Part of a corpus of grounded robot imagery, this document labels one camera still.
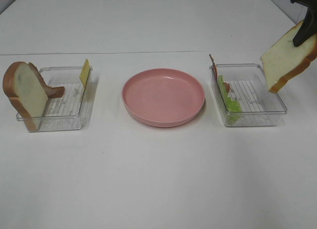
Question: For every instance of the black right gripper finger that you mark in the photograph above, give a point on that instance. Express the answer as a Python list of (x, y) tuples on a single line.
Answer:
[(307, 29)]

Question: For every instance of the bread slice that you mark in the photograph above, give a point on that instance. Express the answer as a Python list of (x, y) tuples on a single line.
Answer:
[(24, 87), (283, 61)]

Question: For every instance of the bacon strip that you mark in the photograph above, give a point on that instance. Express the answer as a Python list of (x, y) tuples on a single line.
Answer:
[(51, 92), (214, 67)]

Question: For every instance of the green lettuce leaf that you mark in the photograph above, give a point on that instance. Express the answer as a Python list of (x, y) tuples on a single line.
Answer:
[(230, 109)]

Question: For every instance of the clear right plastic tray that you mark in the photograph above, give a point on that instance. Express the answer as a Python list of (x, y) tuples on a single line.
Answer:
[(248, 87)]

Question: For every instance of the clear plastic tray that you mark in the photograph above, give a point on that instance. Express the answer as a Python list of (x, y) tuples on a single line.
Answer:
[(248, 87), (69, 111)]

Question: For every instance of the pink round plate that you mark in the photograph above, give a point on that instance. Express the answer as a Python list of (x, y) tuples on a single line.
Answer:
[(163, 97)]

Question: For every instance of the yellow cheese slice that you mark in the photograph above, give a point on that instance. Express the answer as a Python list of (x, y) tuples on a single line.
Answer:
[(84, 74)]

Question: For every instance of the clear left plastic tray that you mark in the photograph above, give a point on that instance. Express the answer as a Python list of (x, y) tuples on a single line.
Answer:
[(69, 111)]

